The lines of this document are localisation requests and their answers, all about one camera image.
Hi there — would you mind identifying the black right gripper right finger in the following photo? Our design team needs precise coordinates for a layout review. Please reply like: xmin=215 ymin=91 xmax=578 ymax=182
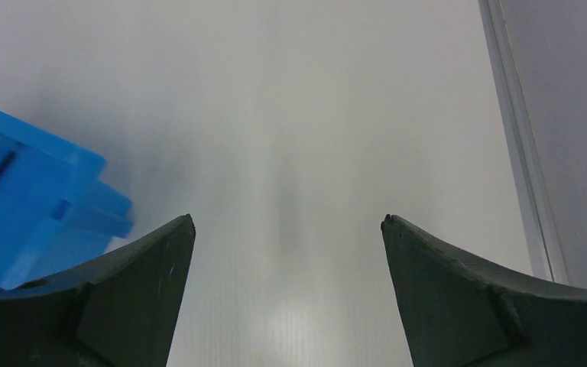
xmin=381 ymin=215 xmax=587 ymax=366

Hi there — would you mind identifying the aluminium right corner post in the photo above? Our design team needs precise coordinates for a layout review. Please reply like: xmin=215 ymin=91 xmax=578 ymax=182
xmin=478 ymin=0 xmax=570 ymax=285

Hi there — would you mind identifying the blue plastic storage bin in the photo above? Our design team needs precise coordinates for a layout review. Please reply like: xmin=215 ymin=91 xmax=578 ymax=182
xmin=0 ymin=111 xmax=133 ymax=289

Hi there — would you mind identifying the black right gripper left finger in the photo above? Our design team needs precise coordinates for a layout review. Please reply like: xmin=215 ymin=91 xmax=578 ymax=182
xmin=0 ymin=214 xmax=196 ymax=366

